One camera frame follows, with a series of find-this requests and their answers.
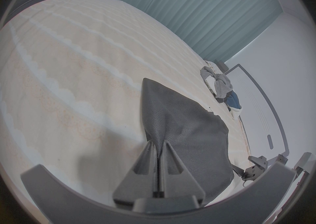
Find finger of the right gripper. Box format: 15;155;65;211
232;165;247;176
248;156;268;169

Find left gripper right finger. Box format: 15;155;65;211
160;140;206;205

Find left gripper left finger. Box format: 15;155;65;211
113;140;159;206

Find black trousers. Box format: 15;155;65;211
141;78;235;201

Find pile of clothes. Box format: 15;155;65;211
200;66;243;119

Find grey bedside table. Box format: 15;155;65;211
213;59;229;73

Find bed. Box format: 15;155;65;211
0;0;290;210

